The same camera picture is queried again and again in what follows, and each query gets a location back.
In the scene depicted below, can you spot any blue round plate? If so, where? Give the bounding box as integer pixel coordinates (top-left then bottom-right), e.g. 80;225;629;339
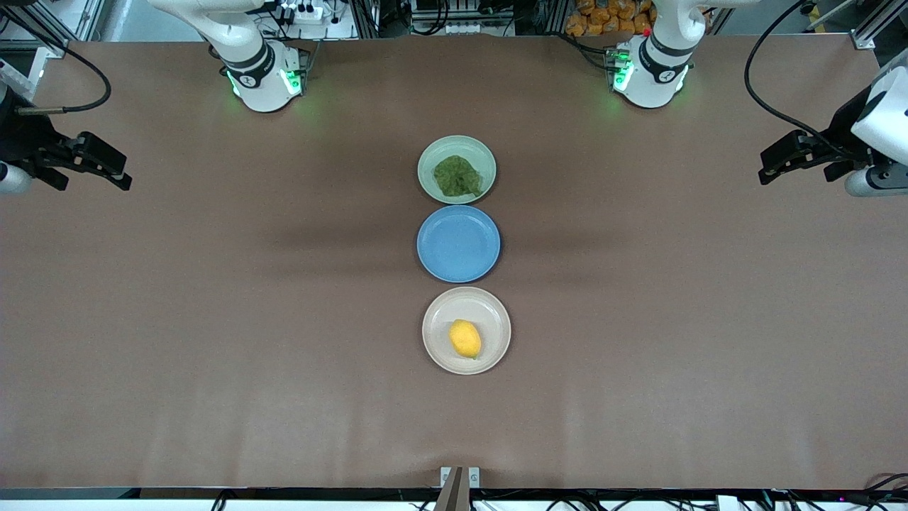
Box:
416;205;502;283

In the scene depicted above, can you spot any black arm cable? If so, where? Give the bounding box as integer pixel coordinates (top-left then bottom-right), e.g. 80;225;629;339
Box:
0;11;113;116
743;0;852;153

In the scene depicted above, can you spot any light green round plate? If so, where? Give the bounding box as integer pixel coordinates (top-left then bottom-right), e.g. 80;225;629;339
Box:
416;135;497;205

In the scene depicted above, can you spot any white power strip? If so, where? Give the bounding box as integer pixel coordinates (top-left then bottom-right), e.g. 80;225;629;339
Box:
279;2;326;23

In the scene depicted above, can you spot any metal table edge bracket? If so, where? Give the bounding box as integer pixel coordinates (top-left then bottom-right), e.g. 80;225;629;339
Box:
434;466;482;511

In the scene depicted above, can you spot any beige round plate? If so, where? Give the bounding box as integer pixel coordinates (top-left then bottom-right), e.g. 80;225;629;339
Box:
421;286;512;375

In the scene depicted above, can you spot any yellow lemon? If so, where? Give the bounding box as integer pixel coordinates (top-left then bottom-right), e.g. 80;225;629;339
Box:
448;319;483;360

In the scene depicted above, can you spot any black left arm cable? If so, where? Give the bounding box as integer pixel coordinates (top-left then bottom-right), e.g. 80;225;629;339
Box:
743;0;852;153

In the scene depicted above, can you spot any bag of orange snacks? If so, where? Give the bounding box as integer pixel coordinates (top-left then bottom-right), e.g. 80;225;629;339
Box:
565;0;658;38

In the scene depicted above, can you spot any aluminium frame profile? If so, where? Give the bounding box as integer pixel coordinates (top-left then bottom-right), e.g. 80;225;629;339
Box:
851;0;908;50
0;0;107;52

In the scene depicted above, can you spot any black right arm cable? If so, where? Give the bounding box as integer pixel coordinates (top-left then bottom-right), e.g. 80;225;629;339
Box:
0;11;113;116

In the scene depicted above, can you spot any green lettuce leaf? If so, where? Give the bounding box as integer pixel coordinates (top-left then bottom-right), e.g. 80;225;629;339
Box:
433;154;485;199

